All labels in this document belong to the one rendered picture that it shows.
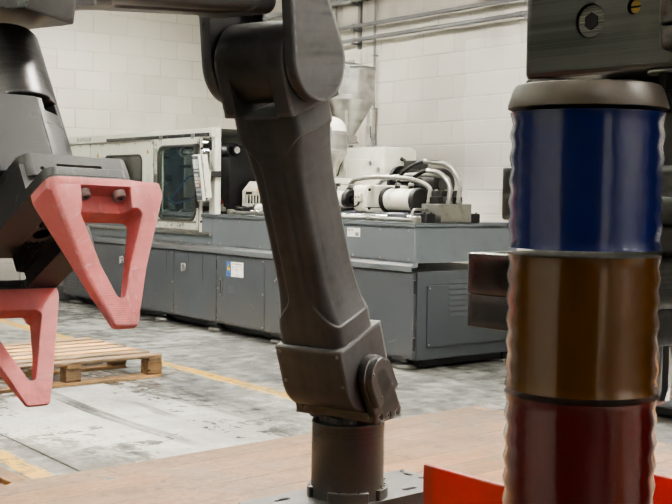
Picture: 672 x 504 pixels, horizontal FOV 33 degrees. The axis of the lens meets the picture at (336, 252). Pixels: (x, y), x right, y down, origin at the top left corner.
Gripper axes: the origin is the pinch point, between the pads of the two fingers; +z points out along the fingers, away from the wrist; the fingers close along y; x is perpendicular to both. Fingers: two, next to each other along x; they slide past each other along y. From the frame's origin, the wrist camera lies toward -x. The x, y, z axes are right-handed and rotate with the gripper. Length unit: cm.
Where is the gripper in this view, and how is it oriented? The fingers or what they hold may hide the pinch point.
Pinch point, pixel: (75, 354)
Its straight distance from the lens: 62.0
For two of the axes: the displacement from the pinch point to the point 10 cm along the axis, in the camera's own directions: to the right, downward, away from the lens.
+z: 3.4, 8.8, -3.5
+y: 6.1, -4.8, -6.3
